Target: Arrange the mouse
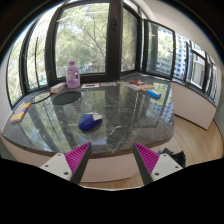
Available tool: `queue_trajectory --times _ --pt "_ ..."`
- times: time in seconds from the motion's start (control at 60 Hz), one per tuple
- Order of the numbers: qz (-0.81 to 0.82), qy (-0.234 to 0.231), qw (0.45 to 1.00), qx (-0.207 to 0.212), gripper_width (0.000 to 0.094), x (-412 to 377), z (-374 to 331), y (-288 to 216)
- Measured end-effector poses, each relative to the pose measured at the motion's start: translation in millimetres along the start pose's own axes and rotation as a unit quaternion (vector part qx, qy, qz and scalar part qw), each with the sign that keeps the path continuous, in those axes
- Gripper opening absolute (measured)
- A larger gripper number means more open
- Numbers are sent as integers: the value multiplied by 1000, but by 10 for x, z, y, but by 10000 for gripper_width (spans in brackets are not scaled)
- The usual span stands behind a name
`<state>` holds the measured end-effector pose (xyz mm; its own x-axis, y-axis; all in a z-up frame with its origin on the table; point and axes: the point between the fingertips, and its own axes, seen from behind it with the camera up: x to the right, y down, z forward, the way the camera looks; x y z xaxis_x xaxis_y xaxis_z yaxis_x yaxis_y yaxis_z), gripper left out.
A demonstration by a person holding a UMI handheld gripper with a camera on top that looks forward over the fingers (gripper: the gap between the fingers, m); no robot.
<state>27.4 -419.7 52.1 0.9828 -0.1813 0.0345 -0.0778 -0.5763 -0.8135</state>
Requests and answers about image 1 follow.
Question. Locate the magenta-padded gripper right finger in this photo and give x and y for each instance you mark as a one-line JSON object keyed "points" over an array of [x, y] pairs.
{"points": [[148, 158]]}

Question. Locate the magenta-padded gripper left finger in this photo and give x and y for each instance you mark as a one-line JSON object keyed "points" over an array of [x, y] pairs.
{"points": [[77, 157]]}

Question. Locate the blue and white computer mouse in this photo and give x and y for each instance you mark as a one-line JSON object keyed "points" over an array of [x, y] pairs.
{"points": [[88, 122]]}

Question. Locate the black round mouse pad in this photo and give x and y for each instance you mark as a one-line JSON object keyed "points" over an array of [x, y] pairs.
{"points": [[66, 97]]}

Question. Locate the blue box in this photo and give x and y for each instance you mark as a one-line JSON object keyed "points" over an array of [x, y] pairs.
{"points": [[154, 94]]}

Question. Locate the white and orange carton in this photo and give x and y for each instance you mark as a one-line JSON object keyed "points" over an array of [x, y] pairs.
{"points": [[58, 88]]}

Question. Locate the yellow and purple book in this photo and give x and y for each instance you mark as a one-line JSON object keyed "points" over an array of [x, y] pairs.
{"points": [[20, 113]]}

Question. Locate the white framed card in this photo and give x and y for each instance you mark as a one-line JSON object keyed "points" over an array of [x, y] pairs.
{"points": [[90, 86]]}

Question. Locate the white printed flat box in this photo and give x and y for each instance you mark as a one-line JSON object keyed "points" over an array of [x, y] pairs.
{"points": [[132, 86]]}

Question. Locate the dark red box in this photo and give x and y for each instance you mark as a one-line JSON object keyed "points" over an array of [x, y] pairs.
{"points": [[137, 82]]}

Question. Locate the printed paper leaflet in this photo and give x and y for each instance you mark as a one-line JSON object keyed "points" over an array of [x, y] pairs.
{"points": [[108, 84]]}

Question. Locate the purple detergent bottle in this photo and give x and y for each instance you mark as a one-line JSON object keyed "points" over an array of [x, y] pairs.
{"points": [[73, 77]]}

